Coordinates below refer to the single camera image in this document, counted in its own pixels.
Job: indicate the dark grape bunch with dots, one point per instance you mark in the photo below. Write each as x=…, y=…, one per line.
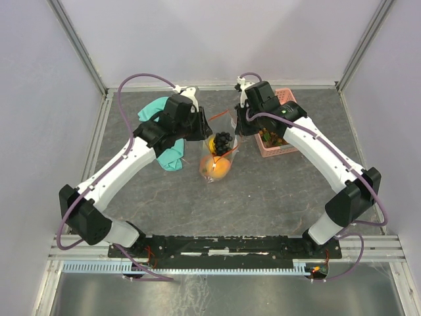
x=223, y=143

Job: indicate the orange persimmon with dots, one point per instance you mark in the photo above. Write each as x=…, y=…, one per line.
x=206, y=165

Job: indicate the clear zip top bag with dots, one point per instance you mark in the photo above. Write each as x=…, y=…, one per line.
x=222, y=122

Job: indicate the yellow lemon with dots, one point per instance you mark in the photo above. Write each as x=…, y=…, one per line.
x=211, y=145

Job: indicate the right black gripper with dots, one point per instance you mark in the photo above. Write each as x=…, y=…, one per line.
x=241, y=128

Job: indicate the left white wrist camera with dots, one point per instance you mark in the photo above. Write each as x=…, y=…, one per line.
x=190, y=92

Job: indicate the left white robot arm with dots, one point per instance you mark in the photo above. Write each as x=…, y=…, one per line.
x=82, y=207

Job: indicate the brown longan bunch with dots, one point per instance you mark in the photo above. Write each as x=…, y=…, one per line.
x=271, y=139

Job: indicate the teal cloth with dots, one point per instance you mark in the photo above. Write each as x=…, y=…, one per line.
x=171, y=151

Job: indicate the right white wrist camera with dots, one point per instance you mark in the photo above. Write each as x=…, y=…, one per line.
x=241, y=86

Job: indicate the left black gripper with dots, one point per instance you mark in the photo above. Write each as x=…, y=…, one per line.
x=204, y=130

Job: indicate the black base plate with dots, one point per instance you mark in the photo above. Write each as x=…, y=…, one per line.
x=226, y=252

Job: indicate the yellow orange peach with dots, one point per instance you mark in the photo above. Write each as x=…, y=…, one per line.
x=219, y=168

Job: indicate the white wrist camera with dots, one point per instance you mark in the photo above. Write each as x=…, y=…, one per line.
x=190, y=92
x=241, y=86

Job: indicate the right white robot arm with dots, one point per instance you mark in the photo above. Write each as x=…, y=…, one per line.
x=356, y=188

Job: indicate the light blue cable duct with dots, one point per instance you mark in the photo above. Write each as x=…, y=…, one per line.
x=128, y=268

